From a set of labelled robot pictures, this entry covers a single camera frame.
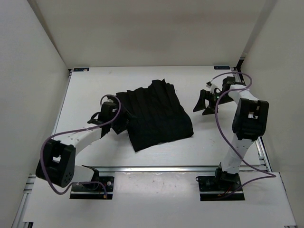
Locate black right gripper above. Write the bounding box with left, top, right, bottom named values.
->
left=192, top=89, right=234, bottom=115

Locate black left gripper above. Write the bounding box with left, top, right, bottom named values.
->
left=109, top=104, right=137, bottom=134

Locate black pleated skirt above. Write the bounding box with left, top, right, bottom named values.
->
left=116, top=79, right=194, bottom=152

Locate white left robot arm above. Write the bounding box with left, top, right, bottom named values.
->
left=36, top=101, right=132, bottom=190

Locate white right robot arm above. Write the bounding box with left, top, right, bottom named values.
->
left=193, top=76, right=269, bottom=190

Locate right blue label sticker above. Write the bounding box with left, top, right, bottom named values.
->
left=214, top=66, right=230, bottom=70

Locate blue label sticker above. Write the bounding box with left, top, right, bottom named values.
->
left=73, top=67, right=89, bottom=72
left=214, top=66, right=230, bottom=70

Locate left blue label sticker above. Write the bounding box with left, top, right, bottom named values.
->
left=73, top=67, right=89, bottom=72

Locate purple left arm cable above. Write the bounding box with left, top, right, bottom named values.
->
left=40, top=94, right=122, bottom=196

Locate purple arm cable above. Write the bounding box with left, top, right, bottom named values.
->
left=40, top=94, right=122, bottom=196
left=206, top=72, right=277, bottom=198

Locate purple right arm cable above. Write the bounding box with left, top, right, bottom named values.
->
left=206, top=72, right=277, bottom=198

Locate front aluminium rail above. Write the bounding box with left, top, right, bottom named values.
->
left=96, top=166, right=217, bottom=172

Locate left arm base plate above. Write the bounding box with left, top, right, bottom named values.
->
left=70, top=166, right=114, bottom=200

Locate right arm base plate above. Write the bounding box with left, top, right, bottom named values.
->
left=195, top=170, right=245, bottom=201

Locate left aluminium frame rail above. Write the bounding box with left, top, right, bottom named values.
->
left=11, top=174, right=36, bottom=228

